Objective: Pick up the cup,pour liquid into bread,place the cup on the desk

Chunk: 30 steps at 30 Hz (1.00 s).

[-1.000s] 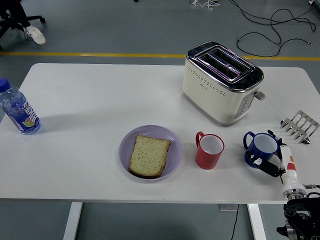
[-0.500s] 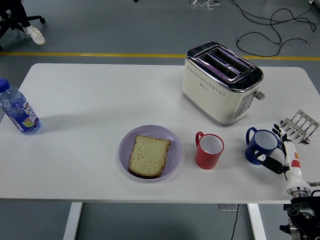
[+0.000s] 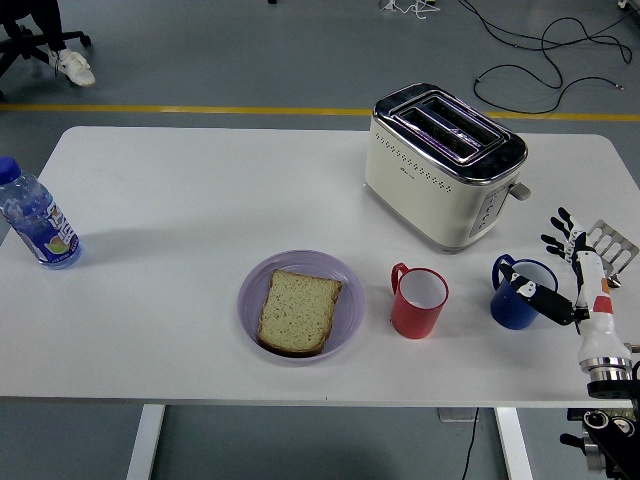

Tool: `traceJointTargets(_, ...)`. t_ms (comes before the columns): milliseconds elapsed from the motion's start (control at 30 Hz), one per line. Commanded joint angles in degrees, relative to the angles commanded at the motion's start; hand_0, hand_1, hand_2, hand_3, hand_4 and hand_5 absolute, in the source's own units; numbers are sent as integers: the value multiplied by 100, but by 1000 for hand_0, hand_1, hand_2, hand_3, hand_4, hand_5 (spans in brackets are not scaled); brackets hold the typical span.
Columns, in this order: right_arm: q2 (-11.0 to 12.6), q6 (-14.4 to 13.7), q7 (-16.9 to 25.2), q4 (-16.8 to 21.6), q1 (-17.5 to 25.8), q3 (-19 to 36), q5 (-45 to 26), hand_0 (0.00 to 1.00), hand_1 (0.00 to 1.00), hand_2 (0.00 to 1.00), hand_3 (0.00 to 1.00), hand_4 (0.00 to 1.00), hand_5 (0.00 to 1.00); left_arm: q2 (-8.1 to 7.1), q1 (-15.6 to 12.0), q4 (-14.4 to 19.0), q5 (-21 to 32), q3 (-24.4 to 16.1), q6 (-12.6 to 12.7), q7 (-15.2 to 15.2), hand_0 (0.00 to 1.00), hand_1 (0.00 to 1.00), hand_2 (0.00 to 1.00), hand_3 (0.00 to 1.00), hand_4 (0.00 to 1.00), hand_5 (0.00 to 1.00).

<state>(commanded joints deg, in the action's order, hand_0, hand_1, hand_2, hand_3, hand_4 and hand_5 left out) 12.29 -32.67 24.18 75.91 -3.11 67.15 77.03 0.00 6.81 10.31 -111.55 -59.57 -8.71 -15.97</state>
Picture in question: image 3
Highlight purple plate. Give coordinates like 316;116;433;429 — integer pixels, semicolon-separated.
236;249;366;368

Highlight bread slice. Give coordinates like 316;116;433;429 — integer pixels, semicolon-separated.
256;268;344;358

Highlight grey box under table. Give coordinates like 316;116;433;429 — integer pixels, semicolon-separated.
438;408;480;424

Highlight blue enamel cup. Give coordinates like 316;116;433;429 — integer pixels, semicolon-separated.
490;253;559;331

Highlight black hanging cable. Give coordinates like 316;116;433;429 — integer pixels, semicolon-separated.
460;408;480;480

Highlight black floor cable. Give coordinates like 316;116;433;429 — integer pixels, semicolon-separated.
473;17;625;115
457;0;640;66

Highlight cream and chrome toaster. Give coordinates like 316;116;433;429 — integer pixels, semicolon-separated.
363;82;531;255

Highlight blue-capped plastic drink bottle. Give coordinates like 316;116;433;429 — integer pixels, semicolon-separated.
0;156;83;271

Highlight person's leg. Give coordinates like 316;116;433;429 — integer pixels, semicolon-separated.
42;0;97;88

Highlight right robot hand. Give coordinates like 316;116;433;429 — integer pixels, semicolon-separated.
498;206;634;367

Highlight red enamel cup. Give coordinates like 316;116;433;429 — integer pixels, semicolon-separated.
389;261;450;341

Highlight white floor cables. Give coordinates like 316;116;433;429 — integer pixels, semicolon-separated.
378;0;441;21

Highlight white table leg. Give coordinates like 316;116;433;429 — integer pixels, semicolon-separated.
124;403;166;480
494;407;534;480

